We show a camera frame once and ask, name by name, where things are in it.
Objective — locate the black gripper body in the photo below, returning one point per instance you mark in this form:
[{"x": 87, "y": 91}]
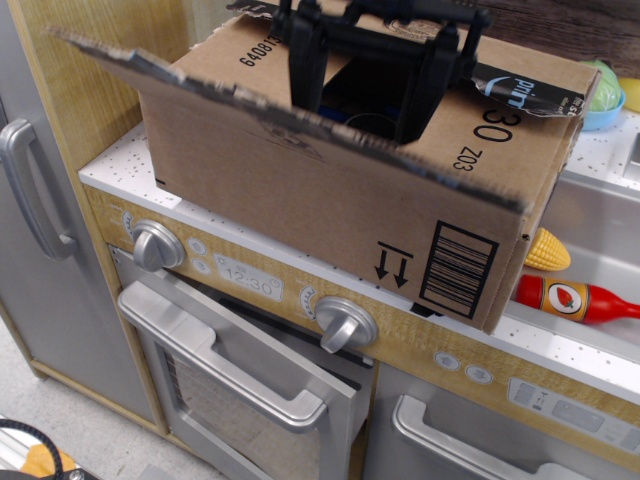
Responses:
[{"x": 343, "y": 33}]

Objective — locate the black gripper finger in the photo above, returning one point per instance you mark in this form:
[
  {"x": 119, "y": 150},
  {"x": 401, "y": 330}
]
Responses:
[
  {"x": 441, "y": 66},
  {"x": 307, "y": 65}
]

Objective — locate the large brown cardboard box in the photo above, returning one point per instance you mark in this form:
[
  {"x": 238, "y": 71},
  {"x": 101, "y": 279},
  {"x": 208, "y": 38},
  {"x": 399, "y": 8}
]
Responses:
[{"x": 444, "y": 221}]

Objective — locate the blue toy bowl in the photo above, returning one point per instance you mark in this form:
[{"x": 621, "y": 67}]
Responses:
[{"x": 602, "y": 119}]

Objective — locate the green toy cabbage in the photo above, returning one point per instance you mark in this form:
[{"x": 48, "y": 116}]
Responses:
[{"x": 608, "y": 91}]

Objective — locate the yellow toy at right edge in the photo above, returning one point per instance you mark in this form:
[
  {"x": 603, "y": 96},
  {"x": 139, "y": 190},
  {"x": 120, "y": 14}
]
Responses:
[{"x": 631, "y": 89}]

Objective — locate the yellow toy corn cob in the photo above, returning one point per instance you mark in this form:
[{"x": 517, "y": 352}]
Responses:
[{"x": 547, "y": 253}]

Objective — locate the silver toy sink basin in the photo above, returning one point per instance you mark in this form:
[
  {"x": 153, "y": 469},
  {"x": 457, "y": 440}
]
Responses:
[{"x": 599, "y": 224}]

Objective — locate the silver left oven knob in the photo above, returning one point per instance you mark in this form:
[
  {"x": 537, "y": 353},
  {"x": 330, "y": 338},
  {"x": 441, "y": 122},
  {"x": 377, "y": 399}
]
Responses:
[{"x": 156, "y": 247}]

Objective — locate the silver oven knob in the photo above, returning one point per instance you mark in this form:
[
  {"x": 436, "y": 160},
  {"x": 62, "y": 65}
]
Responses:
[
  {"x": 344, "y": 324},
  {"x": 156, "y": 247}
]

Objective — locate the red toy ketchup bottle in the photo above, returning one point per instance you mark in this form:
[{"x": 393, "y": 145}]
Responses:
[{"x": 574, "y": 301}]

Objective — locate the silver right oven knob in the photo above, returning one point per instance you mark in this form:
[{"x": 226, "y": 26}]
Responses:
[{"x": 344, "y": 324}]

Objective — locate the silver dishwasher door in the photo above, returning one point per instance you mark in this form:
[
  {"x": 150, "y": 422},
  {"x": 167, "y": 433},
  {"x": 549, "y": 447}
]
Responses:
[{"x": 390, "y": 457}]

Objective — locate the grey toy fridge door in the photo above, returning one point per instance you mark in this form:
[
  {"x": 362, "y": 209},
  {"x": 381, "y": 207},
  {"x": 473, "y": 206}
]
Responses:
[{"x": 63, "y": 314}]

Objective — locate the silver oven door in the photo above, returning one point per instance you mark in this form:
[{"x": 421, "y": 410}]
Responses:
[{"x": 251, "y": 394}]

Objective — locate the yellow object at floor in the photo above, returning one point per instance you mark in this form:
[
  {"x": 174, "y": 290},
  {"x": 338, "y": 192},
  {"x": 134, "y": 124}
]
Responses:
[{"x": 39, "y": 462}]

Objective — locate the silver fridge door handle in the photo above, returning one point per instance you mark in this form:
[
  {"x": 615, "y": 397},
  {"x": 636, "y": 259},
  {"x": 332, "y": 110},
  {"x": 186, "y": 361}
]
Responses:
[{"x": 16, "y": 139}]

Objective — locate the silver dishwasher door handle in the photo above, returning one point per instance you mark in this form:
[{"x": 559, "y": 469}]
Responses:
[{"x": 407, "y": 421}]

